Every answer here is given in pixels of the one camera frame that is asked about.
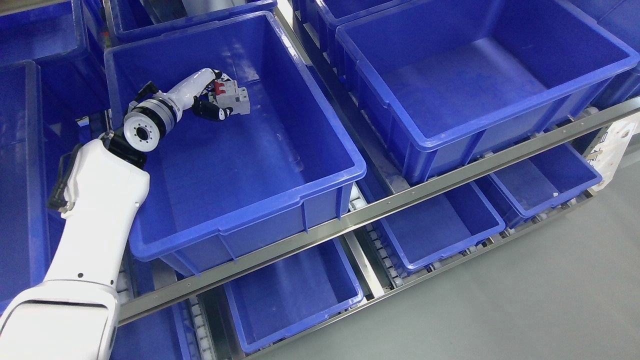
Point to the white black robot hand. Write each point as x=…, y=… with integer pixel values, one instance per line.
x=192, y=93

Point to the white red circuit breaker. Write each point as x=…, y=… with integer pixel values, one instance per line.
x=227, y=94

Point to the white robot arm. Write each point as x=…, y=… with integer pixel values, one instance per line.
x=73, y=314

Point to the steel shelf rack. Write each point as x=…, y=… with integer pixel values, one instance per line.
x=397, y=201

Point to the blue bin top back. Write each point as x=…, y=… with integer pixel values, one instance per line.
x=116, y=22

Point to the large blue bin centre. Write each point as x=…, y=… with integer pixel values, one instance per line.
x=222, y=189

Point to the large blue bin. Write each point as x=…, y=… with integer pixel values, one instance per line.
x=445, y=82
x=222, y=189

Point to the blue bin far left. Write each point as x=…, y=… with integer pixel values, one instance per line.
x=27, y=239

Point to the lower blue bin centre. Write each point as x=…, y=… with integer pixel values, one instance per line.
x=292, y=295

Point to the large blue bin right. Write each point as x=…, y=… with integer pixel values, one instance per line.
x=445, y=82

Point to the lower blue bin middle right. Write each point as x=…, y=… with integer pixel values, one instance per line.
x=437, y=228

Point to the lower blue bin far right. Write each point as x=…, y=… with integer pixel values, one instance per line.
x=532, y=186

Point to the white printed sign board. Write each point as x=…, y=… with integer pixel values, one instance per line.
x=607, y=155

